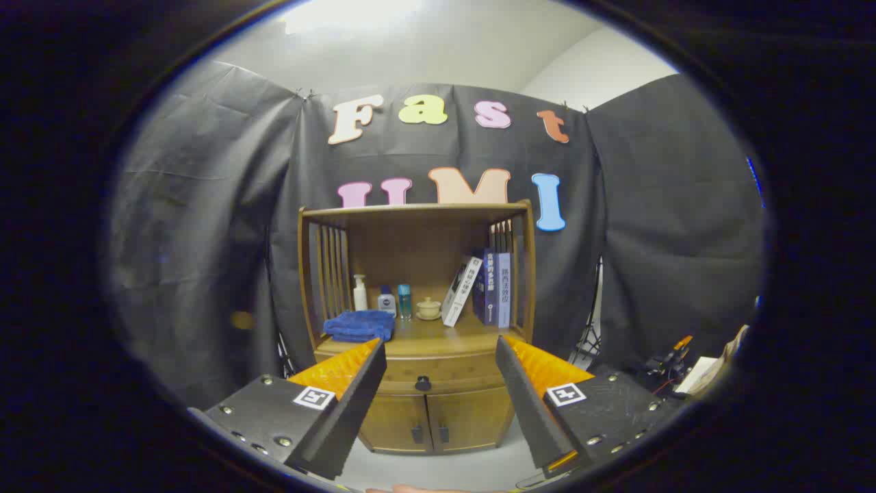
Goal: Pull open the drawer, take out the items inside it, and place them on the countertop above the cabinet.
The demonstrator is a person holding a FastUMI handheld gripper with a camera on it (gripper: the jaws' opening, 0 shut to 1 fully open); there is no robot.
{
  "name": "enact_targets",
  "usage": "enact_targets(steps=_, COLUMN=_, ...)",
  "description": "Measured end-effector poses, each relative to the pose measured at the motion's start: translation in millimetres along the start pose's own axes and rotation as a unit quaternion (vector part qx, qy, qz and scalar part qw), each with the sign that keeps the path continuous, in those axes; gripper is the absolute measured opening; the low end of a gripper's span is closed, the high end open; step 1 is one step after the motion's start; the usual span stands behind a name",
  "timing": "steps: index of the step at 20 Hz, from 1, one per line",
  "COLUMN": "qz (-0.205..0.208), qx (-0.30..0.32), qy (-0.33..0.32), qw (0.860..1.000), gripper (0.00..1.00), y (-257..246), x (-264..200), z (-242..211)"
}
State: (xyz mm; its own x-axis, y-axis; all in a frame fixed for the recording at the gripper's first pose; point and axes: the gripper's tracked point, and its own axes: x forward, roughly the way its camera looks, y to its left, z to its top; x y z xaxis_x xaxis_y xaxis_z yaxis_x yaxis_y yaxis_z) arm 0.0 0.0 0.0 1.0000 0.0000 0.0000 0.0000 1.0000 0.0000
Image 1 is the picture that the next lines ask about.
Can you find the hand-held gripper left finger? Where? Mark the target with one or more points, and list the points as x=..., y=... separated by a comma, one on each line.
x=349, y=418

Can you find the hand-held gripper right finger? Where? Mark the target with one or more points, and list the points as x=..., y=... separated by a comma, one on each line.
x=530, y=411

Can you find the wooden drawer with black knob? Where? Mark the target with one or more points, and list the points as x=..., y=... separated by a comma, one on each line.
x=452, y=373

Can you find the wooden countertop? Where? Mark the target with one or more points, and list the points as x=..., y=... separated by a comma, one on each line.
x=438, y=335

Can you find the wooden cabinet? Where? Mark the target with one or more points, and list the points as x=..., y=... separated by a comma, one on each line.
x=424, y=253

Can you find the black light stand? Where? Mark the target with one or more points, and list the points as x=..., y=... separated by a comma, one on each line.
x=590, y=329
x=284, y=356

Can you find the blue folded towel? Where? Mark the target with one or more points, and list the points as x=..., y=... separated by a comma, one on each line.
x=359, y=325

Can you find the white pump bottle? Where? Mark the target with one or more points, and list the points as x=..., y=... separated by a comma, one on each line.
x=360, y=298

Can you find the white bottle with blue cap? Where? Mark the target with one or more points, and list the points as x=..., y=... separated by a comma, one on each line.
x=387, y=303

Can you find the light blue book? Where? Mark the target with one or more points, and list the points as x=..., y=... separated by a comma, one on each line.
x=504, y=291

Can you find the clear blue bottle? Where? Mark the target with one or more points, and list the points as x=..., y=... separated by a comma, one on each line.
x=404, y=301

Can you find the dark blue book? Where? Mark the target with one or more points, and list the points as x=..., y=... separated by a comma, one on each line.
x=487, y=287

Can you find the cream lidded teacup with saucer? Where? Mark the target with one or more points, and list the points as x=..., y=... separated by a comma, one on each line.
x=429, y=309

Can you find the white book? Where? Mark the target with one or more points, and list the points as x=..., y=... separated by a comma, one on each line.
x=460, y=294

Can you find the black electronic device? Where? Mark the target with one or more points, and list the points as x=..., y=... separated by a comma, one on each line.
x=660, y=370

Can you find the white paper sheet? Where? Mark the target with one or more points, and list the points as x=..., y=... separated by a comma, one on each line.
x=698, y=375

